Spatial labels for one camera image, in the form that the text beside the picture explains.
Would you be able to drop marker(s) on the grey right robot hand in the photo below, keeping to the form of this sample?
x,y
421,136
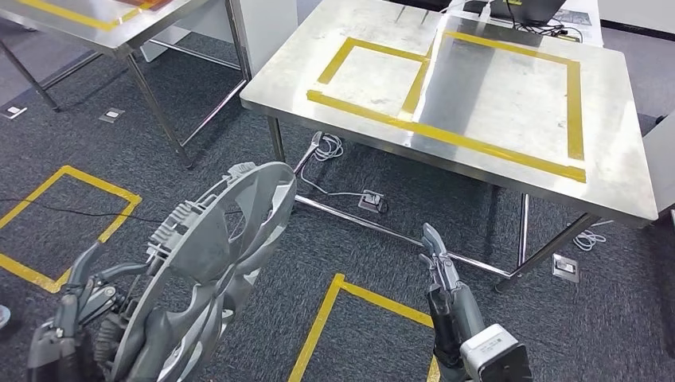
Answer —
x,y
466,311

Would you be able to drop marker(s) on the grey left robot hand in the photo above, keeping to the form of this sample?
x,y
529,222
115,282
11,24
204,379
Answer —
x,y
58,353

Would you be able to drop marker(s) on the silver plastic wheel hubcap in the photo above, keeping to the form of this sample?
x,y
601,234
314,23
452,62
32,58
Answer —
x,y
205,248

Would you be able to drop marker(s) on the stainless steel workbench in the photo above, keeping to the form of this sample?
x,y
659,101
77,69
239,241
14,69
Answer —
x,y
501,95

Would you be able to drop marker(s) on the metal floor outlet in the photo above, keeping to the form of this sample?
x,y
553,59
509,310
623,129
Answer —
x,y
565,268
112,115
372,202
14,112

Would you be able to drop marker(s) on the stainless steel table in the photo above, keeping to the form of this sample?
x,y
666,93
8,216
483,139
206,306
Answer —
x,y
659,158
105,13

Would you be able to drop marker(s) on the white charger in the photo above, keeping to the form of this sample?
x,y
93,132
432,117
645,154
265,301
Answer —
x,y
487,9

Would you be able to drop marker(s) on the printed paper sheet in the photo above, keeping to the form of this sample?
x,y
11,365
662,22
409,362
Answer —
x,y
580,18

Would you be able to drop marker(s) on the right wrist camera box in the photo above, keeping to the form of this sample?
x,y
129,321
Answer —
x,y
493,353

